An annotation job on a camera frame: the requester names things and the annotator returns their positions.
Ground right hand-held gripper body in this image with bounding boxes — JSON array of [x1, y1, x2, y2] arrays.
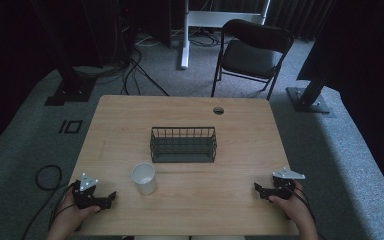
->
[[269, 166, 306, 201]]

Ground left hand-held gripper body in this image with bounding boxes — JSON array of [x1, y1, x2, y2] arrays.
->
[[71, 172, 110, 211]]

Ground person's left hand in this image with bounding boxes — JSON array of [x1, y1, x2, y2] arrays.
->
[[54, 191, 102, 233]]

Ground person's right hand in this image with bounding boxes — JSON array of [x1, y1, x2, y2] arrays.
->
[[268, 181, 315, 228]]

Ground white cup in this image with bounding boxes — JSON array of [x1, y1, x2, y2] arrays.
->
[[131, 162, 158, 196]]

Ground black metal stand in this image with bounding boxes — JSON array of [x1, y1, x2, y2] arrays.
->
[[285, 0, 339, 115], [29, 0, 98, 107]]

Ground black folding chair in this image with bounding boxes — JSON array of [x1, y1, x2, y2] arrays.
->
[[210, 18, 295, 101]]

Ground dark curtain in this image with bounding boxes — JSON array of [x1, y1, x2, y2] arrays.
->
[[265, 0, 336, 42]]

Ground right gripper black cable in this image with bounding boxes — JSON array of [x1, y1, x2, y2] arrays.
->
[[289, 185, 316, 222]]

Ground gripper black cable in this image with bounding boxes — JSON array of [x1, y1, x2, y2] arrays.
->
[[289, 185, 316, 222], [20, 164, 78, 240]]

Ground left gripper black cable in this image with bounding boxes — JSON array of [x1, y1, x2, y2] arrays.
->
[[20, 164, 78, 240]]

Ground black wire basket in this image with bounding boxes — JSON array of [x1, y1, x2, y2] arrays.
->
[[149, 126, 219, 164]]

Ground black floor cables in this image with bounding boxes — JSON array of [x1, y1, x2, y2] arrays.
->
[[73, 31, 221, 98]]

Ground white desk frame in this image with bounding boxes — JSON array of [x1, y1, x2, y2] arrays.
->
[[179, 0, 272, 70]]

